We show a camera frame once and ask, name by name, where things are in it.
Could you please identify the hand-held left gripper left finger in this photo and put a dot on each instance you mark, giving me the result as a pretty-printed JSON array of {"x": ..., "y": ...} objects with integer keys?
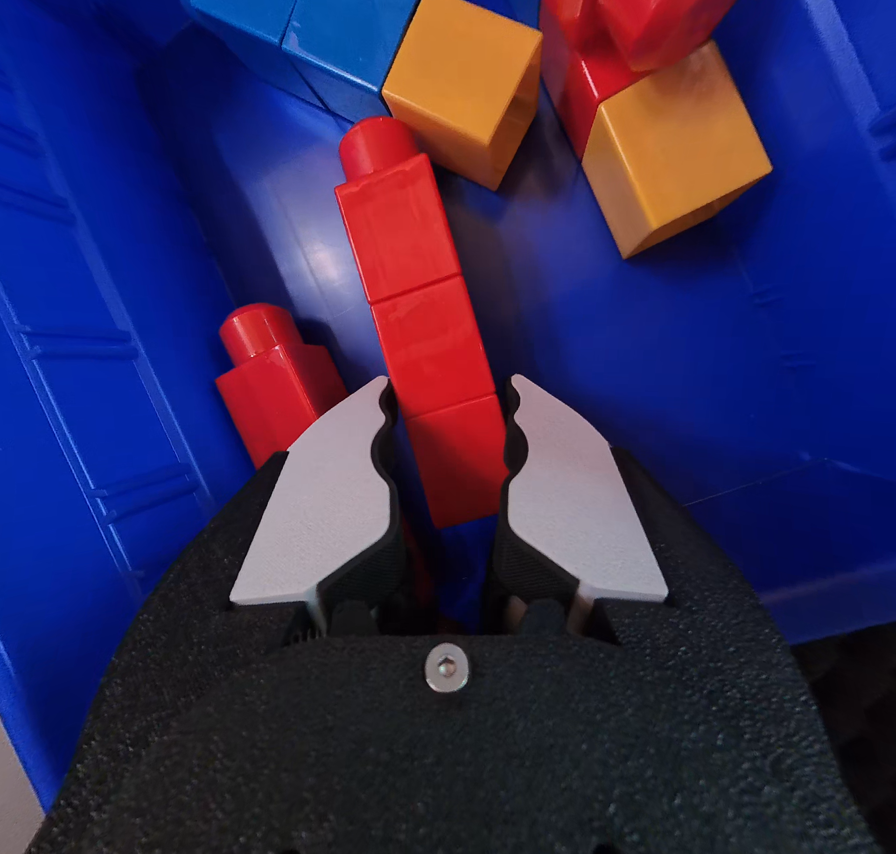
[{"x": 315, "y": 518}]

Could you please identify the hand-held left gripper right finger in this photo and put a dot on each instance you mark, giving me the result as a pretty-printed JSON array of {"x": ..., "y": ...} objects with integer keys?
[{"x": 581, "y": 511}]

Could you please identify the blue plastic bin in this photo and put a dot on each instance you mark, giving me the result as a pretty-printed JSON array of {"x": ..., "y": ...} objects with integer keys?
[{"x": 665, "y": 350}]

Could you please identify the blue and orange block tower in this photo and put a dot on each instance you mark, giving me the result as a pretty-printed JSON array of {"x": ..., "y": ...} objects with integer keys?
[{"x": 336, "y": 21}]

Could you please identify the red and orange block tower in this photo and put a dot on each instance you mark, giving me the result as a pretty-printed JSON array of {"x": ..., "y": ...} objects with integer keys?
[{"x": 665, "y": 154}]

